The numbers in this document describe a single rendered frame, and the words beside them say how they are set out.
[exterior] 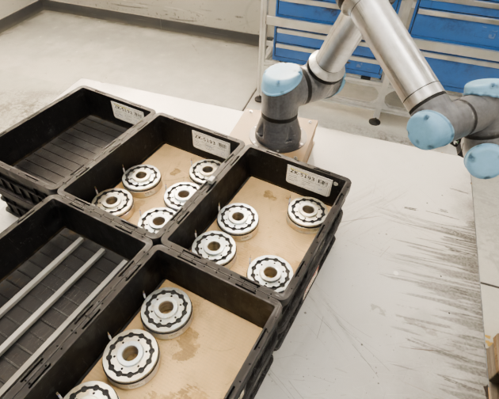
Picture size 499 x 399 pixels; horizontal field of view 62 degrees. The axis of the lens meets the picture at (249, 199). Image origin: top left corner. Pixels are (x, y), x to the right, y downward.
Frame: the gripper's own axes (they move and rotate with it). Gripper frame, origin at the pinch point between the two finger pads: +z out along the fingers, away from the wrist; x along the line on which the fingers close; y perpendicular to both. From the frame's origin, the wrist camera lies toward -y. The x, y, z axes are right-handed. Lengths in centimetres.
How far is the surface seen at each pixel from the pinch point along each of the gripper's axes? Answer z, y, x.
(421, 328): -40, 42, 12
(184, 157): -24, 45, -64
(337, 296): -39, 48, -8
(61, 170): -43, 58, -90
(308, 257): -54, 31, -21
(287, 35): 148, 35, -90
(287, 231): -39, 39, -27
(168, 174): -32, 47, -64
